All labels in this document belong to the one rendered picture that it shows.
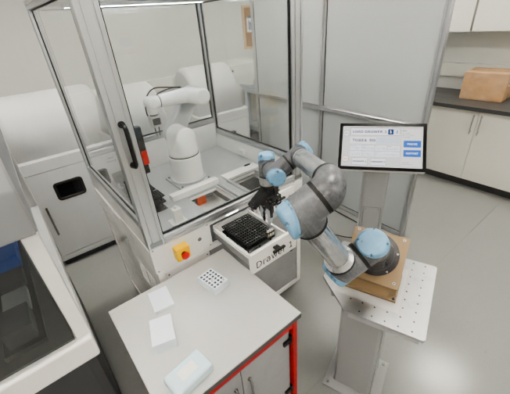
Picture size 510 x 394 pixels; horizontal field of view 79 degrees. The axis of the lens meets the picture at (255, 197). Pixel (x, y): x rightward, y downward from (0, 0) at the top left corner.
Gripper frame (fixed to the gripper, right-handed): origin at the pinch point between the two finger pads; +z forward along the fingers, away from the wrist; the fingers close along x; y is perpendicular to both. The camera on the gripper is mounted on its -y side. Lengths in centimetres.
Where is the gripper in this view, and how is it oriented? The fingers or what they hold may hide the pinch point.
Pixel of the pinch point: (266, 220)
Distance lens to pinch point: 152.3
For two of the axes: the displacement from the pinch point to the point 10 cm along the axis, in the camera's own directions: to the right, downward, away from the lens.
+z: 0.7, 8.6, 5.1
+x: -6.3, -3.6, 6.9
